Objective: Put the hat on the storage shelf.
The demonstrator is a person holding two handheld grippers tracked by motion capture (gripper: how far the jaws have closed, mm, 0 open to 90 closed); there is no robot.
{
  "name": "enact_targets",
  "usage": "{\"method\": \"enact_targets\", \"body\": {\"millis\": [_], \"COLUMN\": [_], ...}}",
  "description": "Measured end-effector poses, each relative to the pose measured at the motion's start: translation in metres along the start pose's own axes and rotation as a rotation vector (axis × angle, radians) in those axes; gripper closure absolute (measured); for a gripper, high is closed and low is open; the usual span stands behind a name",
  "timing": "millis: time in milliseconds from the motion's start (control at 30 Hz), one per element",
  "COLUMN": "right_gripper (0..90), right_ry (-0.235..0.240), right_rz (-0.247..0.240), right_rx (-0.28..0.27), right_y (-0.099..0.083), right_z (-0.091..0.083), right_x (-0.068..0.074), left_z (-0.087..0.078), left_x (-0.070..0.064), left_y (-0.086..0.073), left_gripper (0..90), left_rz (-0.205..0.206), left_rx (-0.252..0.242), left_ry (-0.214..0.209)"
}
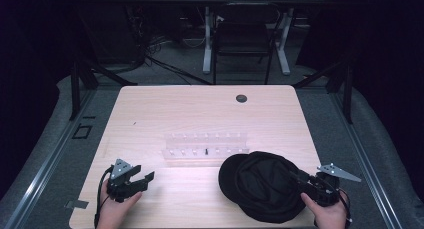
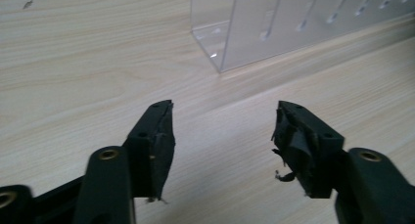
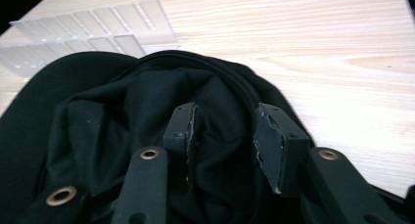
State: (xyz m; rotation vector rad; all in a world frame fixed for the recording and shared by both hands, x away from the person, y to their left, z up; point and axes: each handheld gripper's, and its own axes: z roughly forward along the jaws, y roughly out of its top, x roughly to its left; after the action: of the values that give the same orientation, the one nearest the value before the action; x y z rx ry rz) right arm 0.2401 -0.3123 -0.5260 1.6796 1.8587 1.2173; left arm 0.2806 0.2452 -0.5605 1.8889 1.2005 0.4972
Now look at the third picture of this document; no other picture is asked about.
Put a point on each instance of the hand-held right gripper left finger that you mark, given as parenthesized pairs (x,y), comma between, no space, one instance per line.
(178,127)

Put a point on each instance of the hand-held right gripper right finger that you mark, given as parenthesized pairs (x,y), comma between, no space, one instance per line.
(277,145)

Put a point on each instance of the black cloth garment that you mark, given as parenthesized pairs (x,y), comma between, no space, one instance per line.
(130,132)

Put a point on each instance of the clear plastic divider organizer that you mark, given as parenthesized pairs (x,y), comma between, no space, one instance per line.
(88,35)

